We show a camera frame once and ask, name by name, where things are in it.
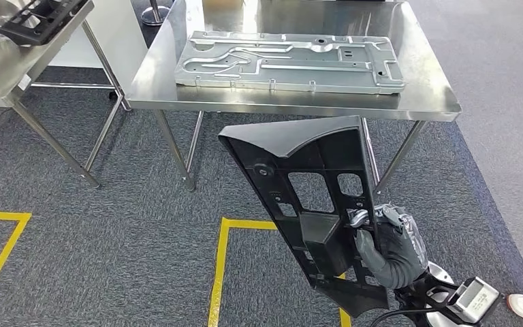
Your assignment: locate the yellow floor tape square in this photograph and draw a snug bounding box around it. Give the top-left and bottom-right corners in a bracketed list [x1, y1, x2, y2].
[0, 211, 33, 317]
[207, 217, 353, 327]

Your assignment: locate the stamped grey metal panel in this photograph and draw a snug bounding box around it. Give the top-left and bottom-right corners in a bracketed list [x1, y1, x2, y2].
[174, 30, 406, 95]

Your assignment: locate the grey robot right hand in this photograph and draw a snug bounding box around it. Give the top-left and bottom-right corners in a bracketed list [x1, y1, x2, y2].
[348, 203, 430, 291]

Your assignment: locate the black plastic panel part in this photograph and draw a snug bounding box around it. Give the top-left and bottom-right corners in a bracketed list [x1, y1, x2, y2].
[0, 0, 90, 46]
[217, 115, 391, 319]

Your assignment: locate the stainless steel workbench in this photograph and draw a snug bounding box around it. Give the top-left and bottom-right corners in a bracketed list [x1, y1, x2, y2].
[0, 0, 132, 189]
[125, 0, 463, 193]

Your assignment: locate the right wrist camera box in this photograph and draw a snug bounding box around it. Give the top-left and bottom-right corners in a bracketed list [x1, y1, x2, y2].
[446, 276, 503, 325]

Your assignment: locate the black camera cable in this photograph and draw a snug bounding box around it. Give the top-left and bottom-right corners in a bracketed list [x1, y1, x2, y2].
[368, 307, 441, 327]

